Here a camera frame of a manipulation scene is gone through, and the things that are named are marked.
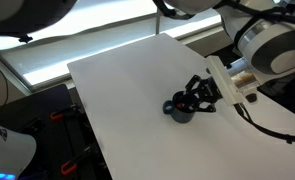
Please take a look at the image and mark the red dry erase marker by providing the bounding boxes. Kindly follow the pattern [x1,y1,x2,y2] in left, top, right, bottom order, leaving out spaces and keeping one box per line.
[176,103,184,109]

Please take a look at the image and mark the near orange black clamp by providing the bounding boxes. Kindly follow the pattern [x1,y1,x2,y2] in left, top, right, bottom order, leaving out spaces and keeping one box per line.
[60,146,97,176]

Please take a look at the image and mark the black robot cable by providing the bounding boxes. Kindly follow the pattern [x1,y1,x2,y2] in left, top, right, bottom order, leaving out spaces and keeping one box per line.
[233,102,295,145]

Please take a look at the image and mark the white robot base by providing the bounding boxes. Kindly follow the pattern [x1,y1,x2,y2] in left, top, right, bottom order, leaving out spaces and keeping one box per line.
[0,126,37,180]

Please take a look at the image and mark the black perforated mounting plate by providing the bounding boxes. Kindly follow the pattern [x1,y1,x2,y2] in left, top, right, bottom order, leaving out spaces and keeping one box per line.
[16,106,108,180]

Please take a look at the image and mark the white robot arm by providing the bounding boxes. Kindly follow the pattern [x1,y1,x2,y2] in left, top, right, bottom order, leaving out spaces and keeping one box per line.
[152,0,295,113]

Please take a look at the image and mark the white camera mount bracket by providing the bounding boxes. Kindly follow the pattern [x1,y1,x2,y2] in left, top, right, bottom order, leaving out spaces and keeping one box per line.
[205,56,259,106]

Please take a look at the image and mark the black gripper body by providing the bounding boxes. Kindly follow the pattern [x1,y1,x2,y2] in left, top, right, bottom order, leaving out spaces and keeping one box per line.
[196,77,222,105]

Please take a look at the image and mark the far orange black clamp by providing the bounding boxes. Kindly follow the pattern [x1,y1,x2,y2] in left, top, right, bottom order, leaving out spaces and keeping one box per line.
[50,104,80,121]

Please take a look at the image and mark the dark teal mug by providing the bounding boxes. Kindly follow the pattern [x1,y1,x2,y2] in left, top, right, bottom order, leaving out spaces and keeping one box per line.
[162,91,197,124]

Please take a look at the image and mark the orange black clamp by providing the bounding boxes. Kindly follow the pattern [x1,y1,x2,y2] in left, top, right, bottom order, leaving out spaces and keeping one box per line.
[50,104,80,121]
[60,146,97,176]

